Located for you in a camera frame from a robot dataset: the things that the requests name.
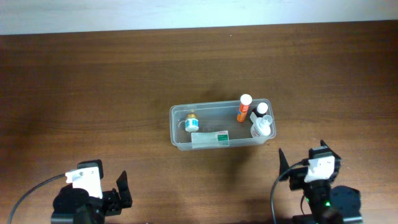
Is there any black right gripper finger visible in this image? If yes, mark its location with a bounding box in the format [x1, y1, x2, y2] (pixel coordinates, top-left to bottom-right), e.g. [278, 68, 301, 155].
[320, 140, 341, 162]
[279, 148, 290, 181]

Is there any clear spray bottle white label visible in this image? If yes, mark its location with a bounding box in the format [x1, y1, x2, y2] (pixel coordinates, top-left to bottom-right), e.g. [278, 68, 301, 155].
[249, 113, 274, 138]

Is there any orange Redoxon tube white cap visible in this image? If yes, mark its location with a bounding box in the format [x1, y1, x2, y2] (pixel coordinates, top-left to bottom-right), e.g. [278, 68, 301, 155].
[237, 94, 252, 123]

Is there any white Panadol box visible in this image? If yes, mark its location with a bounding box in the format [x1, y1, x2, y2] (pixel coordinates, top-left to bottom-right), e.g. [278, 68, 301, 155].
[191, 131, 229, 149]

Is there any small jar with gold lid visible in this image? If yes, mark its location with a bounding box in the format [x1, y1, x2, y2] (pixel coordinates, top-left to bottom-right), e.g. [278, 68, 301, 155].
[185, 114, 199, 133]

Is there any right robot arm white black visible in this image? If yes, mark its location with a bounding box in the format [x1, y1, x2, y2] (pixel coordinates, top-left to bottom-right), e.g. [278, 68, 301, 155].
[270, 140, 364, 224]

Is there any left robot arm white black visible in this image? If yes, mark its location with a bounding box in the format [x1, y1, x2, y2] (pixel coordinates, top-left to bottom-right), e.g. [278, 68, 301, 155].
[50, 171, 132, 224]

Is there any clear plastic container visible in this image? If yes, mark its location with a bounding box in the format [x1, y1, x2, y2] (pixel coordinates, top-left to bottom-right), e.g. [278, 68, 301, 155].
[170, 100, 276, 151]

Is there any dark bottle with white cap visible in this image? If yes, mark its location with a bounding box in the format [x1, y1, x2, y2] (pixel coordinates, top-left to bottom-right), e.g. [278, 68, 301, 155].
[252, 103, 269, 118]

